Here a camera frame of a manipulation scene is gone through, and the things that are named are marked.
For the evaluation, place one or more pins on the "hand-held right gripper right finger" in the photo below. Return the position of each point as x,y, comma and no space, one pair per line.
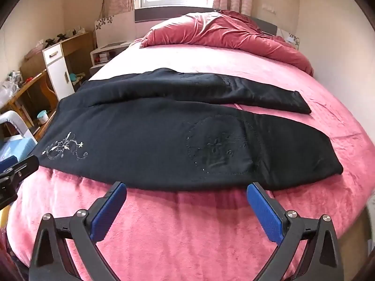
265,214

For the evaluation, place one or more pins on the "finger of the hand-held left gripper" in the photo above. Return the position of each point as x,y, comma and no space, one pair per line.
25,165

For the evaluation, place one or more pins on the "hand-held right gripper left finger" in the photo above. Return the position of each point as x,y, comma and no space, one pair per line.
107,212

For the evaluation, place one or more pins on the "black embroidered pants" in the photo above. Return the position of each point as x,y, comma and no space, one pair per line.
152,143

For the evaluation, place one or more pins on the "blue cloth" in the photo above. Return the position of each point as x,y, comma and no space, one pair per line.
16,149

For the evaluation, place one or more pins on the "white plastic chair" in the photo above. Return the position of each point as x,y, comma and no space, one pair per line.
14,117

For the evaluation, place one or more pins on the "teal cup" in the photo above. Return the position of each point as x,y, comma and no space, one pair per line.
43,117

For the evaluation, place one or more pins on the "wooden side table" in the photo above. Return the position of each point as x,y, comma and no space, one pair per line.
25,93

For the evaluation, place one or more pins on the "pink bed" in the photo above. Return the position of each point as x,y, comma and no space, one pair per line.
181,225

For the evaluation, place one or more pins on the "clear plastic bag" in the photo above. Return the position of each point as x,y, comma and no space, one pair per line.
6,92

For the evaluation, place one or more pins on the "wooden desk with white cabinet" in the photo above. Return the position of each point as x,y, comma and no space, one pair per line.
60,67

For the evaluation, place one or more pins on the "white nightstand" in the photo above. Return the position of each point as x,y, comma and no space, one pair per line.
108,52

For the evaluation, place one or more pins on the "white flower print board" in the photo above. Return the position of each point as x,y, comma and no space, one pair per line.
291,39
114,29

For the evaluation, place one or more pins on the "red quilt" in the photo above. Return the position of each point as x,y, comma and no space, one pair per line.
228,33

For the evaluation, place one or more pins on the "dark bed headboard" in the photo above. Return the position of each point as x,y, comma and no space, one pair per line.
158,14

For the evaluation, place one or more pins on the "white wall socket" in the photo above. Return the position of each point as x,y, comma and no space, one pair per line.
269,8

